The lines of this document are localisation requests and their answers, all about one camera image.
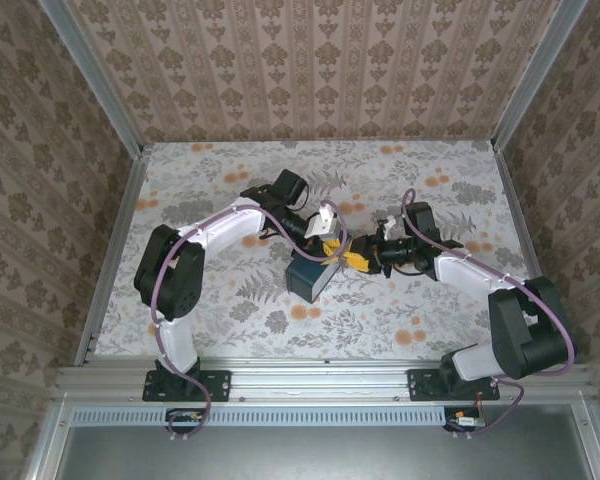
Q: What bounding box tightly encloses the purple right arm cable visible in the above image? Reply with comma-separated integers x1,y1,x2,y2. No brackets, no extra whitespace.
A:
401,188,577,441

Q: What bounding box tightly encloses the blue starry print lock box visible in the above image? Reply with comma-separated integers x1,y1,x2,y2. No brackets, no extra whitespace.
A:
283,255,341,304

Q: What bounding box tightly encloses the white slotted cable duct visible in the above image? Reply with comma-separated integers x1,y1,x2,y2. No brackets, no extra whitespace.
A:
72,405,449,427

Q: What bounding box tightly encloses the aluminium frame post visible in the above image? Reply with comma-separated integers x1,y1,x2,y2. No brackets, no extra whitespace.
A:
37,0,146,157
492,0,589,151

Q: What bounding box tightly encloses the aluminium table side rail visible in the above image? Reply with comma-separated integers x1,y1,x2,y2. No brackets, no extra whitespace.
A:
74,144,154,366
492,142,566,326

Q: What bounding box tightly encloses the grey metal panel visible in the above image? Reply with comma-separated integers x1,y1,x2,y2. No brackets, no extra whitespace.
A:
54,424,599,480

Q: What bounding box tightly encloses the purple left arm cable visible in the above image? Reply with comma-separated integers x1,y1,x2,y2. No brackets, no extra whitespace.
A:
149,199,354,444

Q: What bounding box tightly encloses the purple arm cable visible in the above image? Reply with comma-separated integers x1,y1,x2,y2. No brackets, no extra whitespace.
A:
149,199,354,444
401,188,577,441

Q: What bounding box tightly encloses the aluminium cross rail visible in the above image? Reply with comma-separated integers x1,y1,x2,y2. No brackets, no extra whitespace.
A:
54,357,594,404

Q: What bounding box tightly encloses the floral patterned table cover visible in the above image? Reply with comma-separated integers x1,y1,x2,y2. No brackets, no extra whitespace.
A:
93,140,549,361

